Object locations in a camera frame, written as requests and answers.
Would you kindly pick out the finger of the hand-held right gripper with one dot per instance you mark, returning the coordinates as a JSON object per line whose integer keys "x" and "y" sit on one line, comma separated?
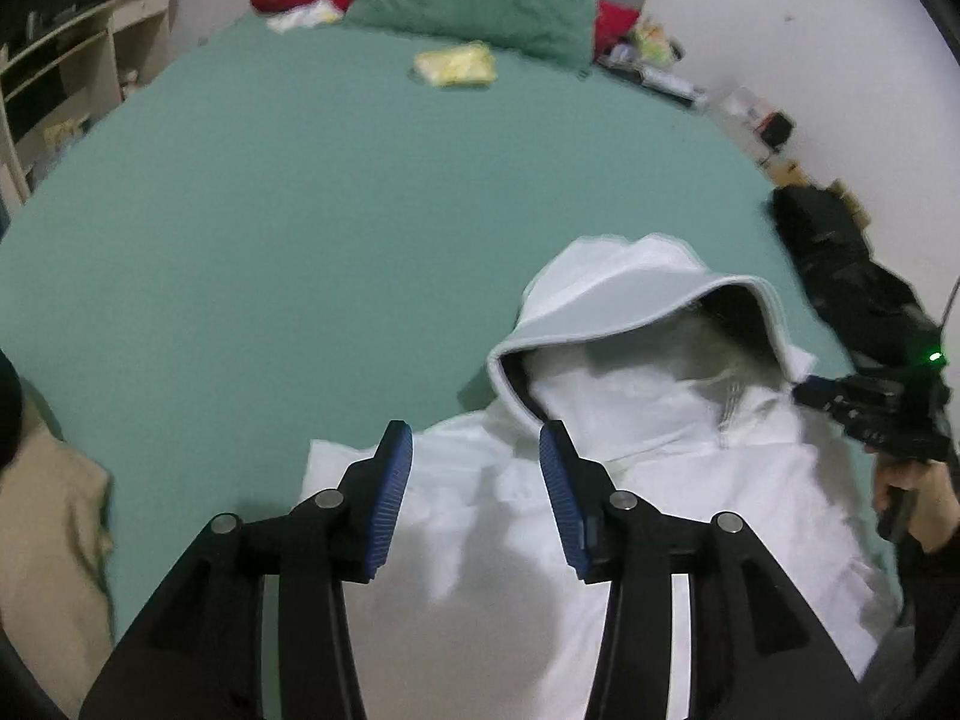
{"x": 817, "y": 393}

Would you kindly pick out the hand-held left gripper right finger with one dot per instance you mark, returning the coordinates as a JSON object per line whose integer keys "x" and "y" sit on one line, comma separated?
{"x": 562, "y": 510}

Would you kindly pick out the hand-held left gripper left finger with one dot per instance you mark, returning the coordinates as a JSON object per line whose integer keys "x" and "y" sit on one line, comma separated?
{"x": 391, "y": 502}

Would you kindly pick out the white hoodie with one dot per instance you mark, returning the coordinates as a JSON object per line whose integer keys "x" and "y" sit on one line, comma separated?
{"x": 675, "y": 510}

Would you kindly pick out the person's right hand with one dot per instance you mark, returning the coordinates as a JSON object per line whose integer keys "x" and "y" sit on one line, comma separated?
{"x": 937, "y": 510}

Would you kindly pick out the black garment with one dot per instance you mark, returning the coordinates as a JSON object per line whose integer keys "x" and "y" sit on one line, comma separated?
{"x": 840, "y": 270}

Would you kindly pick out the small black box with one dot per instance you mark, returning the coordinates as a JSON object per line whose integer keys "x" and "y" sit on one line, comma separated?
{"x": 778, "y": 129}

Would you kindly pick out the green bed sheet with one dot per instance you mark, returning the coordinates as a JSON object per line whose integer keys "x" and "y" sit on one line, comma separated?
{"x": 300, "y": 240}

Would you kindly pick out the small white box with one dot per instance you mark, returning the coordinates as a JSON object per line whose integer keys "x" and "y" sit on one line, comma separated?
{"x": 742, "y": 111}

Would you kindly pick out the beige cloth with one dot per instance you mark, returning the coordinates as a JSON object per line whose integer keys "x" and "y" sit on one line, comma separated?
{"x": 52, "y": 577}

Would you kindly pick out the pile of bedside clutter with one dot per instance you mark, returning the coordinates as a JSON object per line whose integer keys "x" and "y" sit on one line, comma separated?
{"x": 652, "y": 60}

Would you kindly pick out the plain red pillow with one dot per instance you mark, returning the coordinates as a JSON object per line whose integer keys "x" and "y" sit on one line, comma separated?
{"x": 616, "y": 22}

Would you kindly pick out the yellow cloth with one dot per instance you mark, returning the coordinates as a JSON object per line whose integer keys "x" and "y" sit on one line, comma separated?
{"x": 454, "y": 66}

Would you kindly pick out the cream desk shelf unit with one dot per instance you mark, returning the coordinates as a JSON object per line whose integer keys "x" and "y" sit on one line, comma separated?
{"x": 67, "y": 75}

